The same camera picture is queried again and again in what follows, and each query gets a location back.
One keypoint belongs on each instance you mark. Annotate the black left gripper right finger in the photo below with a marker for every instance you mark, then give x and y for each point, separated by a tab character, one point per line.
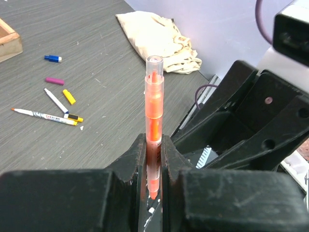
171	183

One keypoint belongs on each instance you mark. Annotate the orange highlighter pen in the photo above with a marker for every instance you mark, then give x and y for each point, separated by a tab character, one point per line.
154	95

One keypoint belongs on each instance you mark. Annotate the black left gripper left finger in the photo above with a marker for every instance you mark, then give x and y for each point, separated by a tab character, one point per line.
127	198

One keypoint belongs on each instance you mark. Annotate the beige cloth bag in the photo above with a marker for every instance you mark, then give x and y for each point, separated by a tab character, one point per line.
153	35

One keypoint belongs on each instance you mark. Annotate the blue white pen cap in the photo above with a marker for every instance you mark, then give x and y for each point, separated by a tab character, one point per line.
51	58

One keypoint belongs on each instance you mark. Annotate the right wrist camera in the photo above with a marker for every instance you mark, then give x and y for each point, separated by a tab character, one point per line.
288	56

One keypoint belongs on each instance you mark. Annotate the white marker orange tip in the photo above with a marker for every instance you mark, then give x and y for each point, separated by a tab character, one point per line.
46	116

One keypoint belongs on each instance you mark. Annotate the yellow pen cap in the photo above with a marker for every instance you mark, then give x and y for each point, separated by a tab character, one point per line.
69	96

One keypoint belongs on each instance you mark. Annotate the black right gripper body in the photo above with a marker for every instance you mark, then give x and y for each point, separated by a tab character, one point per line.
252	121

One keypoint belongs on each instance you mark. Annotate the wooden rack base tray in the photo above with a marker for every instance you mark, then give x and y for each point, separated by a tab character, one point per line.
10	42

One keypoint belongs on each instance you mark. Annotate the white marker blue end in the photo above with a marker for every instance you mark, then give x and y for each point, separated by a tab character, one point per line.
56	101

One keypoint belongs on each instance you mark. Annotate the purple pen cap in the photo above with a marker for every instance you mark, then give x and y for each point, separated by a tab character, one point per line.
55	81

